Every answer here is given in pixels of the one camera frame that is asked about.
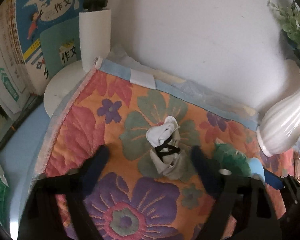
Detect green fuzzy ball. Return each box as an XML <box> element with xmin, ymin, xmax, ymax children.
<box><xmin>213</xmin><ymin>141</ymin><xmax>251</xmax><ymax>177</ymax></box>

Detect blue cover book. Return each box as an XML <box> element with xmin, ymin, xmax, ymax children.
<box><xmin>12</xmin><ymin>0</ymin><xmax>83</xmax><ymax>80</ymax></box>

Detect stack of books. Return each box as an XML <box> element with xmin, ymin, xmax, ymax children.
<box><xmin>0</xmin><ymin>17</ymin><xmax>31</xmax><ymax>131</ymax></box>

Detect white lamp stand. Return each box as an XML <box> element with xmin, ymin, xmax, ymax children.
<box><xmin>40</xmin><ymin>0</ymin><xmax>111</xmax><ymax>116</ymax></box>

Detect floral woven table cloth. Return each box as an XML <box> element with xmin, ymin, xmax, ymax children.
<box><xmin>35</xmin><ymin>60</ymin><xmax>294</xmax><ymax>239</ymax></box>

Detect blue artificial flowers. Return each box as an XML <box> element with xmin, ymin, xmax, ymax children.
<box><xmin>267</xmin><ymin>0</ymin><xmax>300</xmax><ymax>61</ymax></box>

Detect white grey socks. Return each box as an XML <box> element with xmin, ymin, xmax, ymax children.
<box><xmin>146</xmin><ymin>116</ymin><xmax>186</xmax><ymax>180</ymax></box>

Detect white ribbed ceramic vase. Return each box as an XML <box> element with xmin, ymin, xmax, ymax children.
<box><xmin>255</xmin><ymin>60</ymin><xmax>300</xmax><ymax>158</ymax></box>

